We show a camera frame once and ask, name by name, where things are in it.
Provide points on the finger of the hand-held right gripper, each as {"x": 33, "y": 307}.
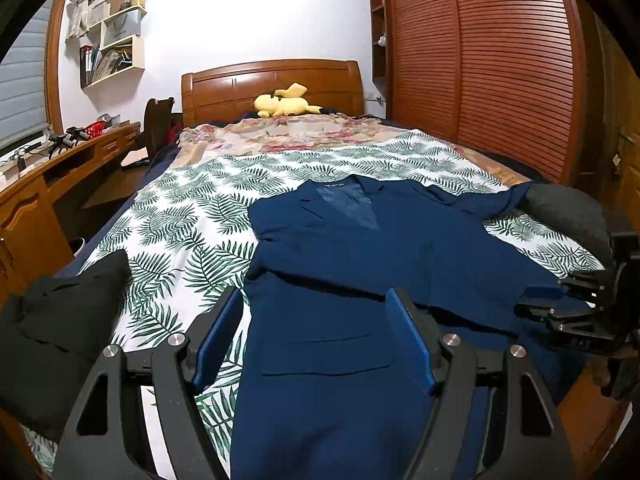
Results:
{"x": 547, "y": 291}
{"x": 542, "y": 312}

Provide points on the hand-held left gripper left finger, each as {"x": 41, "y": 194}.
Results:
{"x": 220, "y": 330}

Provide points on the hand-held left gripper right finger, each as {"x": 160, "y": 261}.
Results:
{"x": 407, "y": 340}

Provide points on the navy blue suit jacket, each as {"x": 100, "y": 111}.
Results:
{"x": 350, "y": 270}

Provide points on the dark grey garment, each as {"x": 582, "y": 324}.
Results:
{"x": 565, "y": 215}

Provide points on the leaf print bedsheet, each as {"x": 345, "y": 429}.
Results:
{"x": 175, "y": 230}

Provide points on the black garment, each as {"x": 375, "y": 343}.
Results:
{"x": 50, "y": 320}

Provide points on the wooden door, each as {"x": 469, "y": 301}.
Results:
{"x": 617, "y": 100}

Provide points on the floral blanket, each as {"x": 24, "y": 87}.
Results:
{"x": 300, "y": 132}

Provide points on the dark wooden chair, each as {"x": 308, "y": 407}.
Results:
{"x": 157, "y": 120}

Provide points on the wooden desk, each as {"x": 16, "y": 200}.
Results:
{"x": 30, "y": 210}

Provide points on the yellow plush toy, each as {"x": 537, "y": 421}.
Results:
{"x": 282, "y": 104}

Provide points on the red basket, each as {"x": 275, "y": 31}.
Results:
{"x": 95, "y": 129}

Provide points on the wooden headboard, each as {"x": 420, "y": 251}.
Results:
{"x": 225, "y": 90}

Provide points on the wooden slatted wardrobe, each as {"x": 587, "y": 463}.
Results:
{"x": 475, "y": 60}

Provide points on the black device on desk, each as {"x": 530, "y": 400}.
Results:
{"x": 62, "y": 139}

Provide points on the small white figurine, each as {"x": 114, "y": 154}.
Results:
{"x": 382, "y": 39}

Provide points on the grey window blind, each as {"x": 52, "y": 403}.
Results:
{"x": 25, "y": 85}

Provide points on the white cloth bundle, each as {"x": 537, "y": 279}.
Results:
{"x": 82, "y": 5}

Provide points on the white wall shelf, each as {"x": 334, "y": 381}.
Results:
{"x": 112, "y": 57}

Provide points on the wooden window frame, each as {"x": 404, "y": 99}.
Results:
{"x": 54, "y": 60}

